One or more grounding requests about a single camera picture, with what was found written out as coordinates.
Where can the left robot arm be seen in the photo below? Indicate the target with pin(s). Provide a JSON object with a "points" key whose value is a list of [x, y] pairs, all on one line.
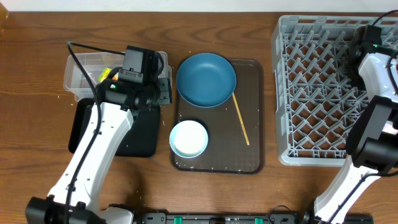
{"points": [[124, 120]]}

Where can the clear plastic bin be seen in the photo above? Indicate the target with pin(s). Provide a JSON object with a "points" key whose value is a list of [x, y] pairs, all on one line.
{"points": [[83, 70]]}

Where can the wooden chopstick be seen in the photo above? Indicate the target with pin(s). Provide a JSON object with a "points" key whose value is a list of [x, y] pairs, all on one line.
{"points": [[241, 120]]}

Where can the yellow snack wrapper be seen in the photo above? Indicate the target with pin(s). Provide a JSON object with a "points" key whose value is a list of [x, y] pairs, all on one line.
{"points": [[106, 74]]}

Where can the brown serving tray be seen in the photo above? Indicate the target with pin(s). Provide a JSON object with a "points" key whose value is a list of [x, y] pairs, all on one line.
{"points": [[227, 151]]}

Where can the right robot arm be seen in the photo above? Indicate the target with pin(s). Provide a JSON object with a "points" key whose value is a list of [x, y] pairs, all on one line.
{"points": [[371, 145]]}

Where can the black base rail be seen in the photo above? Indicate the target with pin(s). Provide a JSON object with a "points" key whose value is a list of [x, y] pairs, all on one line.
{"points": [[162, 218]]}

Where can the light blue bowl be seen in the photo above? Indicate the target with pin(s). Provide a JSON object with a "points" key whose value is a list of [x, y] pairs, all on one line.
{"points": [[188, 139]]}

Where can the grey dishwasher rack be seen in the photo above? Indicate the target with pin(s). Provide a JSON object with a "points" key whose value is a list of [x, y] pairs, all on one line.
{"points": [[317, 103]]}

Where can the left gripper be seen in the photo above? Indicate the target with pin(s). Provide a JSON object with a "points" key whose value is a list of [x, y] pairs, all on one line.
{"points": [[165, 90]]}

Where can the black plastic tray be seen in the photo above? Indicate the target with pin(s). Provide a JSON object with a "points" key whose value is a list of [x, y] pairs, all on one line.
{"points": [[139, 141]]}

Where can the dark blue plate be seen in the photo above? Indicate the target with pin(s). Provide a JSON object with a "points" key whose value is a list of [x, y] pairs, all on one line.
{"points": [[206, 80]]}

